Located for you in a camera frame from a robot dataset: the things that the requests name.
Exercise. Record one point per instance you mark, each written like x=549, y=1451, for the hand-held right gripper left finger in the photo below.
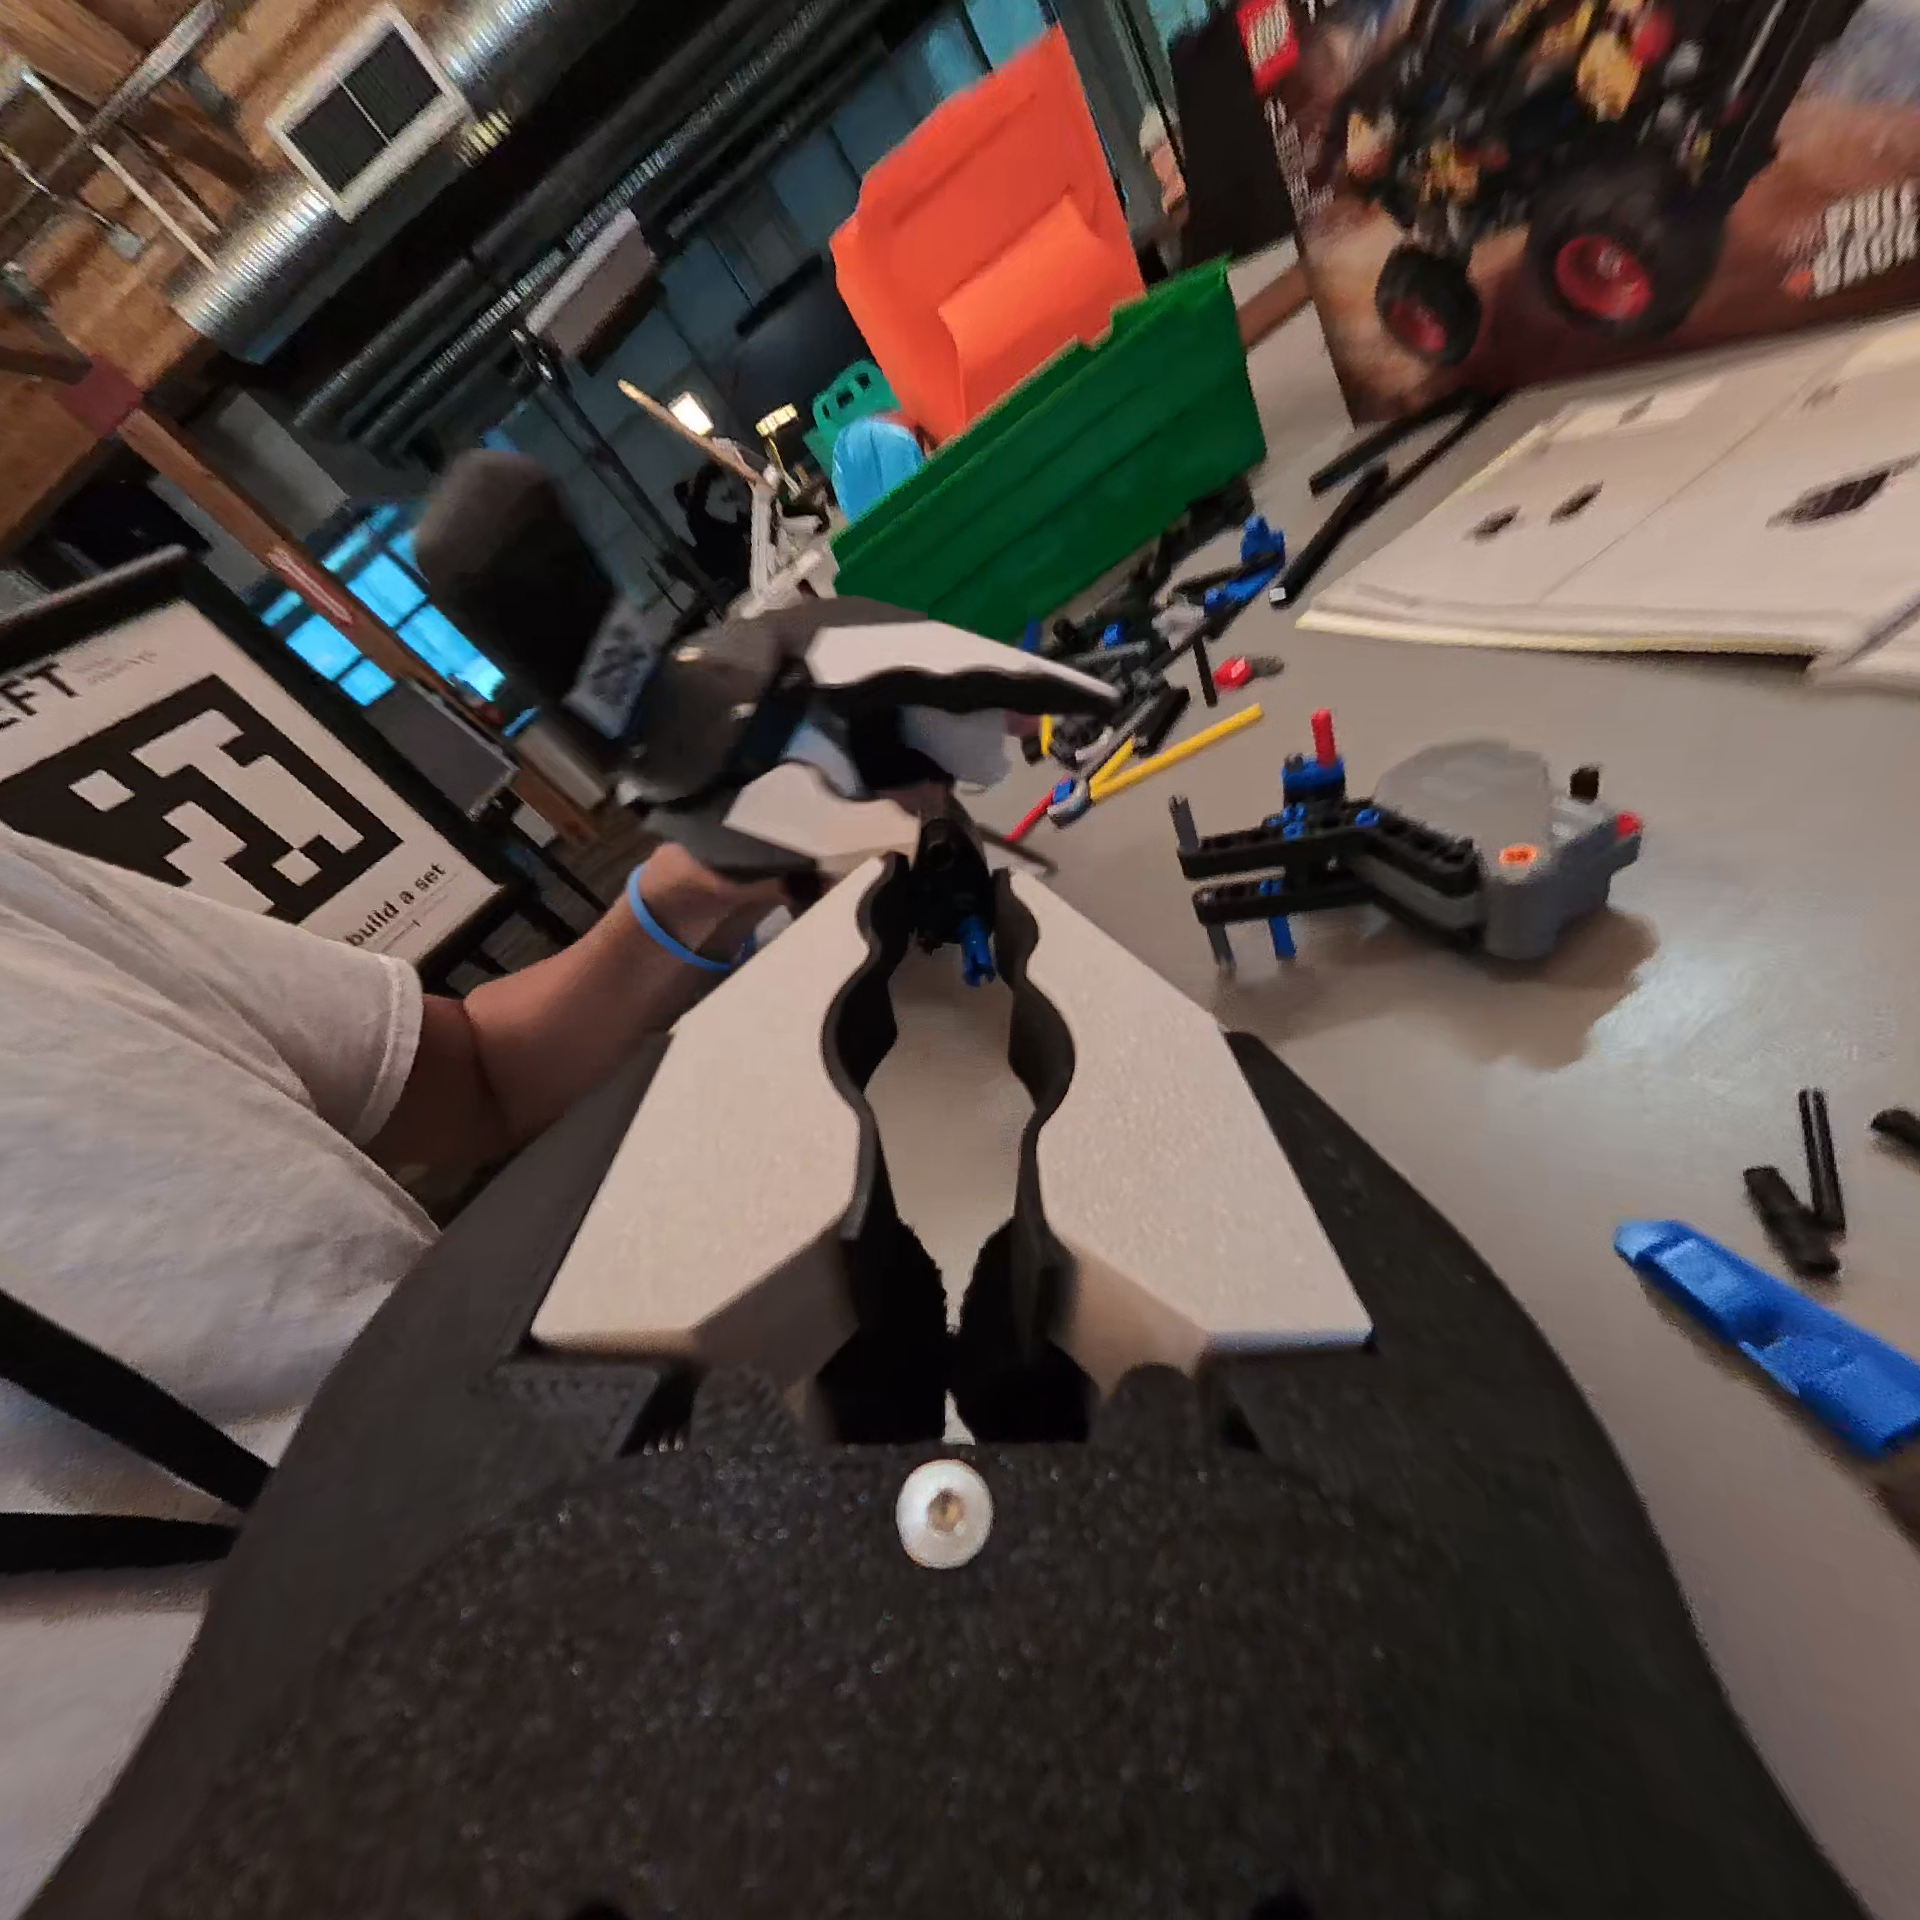
x=704, y=1185

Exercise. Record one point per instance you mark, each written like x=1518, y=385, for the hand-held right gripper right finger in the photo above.
x=1185, y=1185

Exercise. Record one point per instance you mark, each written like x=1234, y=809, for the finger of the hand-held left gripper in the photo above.
x=809, y=821
x=930, y=667

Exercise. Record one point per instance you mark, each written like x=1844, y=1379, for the small black blue lego piece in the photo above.
x=944, y=884

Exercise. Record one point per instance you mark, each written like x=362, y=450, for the lego assembly with grey motor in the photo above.
x=1500, y=861

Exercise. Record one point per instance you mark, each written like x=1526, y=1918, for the person's left forearm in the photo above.
x=555, y=1019

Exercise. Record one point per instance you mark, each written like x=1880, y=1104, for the red lego axle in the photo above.
x=1030, y=818

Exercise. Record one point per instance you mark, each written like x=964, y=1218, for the blue grey lego connector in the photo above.
x=1068, y=800

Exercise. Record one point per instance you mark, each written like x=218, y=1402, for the short yellow lego axle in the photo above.
x=1114, y=761

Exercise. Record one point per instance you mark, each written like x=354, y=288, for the pile of small lego pieces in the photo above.
x=1148, y=661

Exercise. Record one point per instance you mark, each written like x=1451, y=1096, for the long yellow lego axle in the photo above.
x=1194, y=738

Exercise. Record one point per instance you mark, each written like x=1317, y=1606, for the long black lego beam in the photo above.
x=1395, y=438
x=1334, y=533

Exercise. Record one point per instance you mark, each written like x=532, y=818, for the black lego pin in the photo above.
x=1820, y=1154
x=1789, y=1224
x=1900, y=1129

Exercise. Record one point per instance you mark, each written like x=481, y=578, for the lego set box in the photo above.
x=1588, y=181

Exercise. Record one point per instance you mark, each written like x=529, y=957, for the person's left hand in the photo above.
x=713, y=892

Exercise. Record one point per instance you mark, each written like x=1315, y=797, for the blue wristband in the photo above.
x=668, y=937

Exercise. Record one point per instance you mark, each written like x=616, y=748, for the light blue round object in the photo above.
x=878, y=462

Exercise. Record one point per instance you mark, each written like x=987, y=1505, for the green plastic bin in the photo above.
x=1065, y=465

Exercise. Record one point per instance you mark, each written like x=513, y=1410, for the orange armchair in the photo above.
x=989, y=241

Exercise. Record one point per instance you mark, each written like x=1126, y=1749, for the black white marker sign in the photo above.
x=181, y=779

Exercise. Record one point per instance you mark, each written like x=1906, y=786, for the white shirt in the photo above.
x=165, y=1109

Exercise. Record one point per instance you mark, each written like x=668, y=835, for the blue brick separator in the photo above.
x=1769, y=1334

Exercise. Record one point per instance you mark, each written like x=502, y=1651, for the white ceiling vent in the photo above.
x=369, y=107

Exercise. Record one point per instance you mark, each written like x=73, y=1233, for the instruction booklet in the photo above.
x=1650, y=524

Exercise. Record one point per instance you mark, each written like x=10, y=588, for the silver air duct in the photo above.
x=299, y=253

